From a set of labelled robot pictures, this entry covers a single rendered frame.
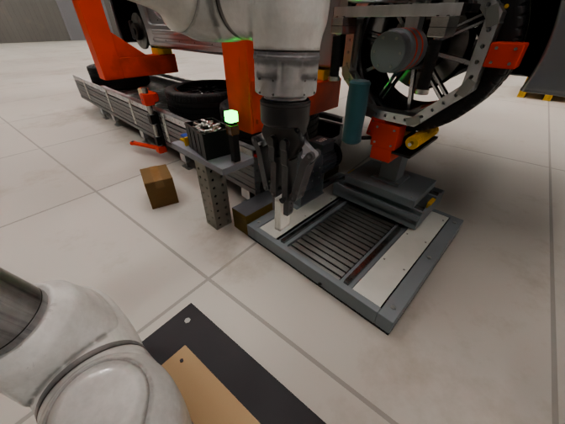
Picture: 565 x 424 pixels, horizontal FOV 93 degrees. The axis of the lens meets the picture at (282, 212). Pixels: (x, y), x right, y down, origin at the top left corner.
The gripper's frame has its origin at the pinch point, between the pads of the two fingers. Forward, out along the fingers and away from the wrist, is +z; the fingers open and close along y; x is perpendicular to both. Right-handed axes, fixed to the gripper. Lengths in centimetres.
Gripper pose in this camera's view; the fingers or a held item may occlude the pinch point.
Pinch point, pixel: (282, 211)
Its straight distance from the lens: 50.2
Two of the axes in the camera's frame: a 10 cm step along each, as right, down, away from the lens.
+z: -0.2, 8.4, 5.5
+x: 6.3, -4.1, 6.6
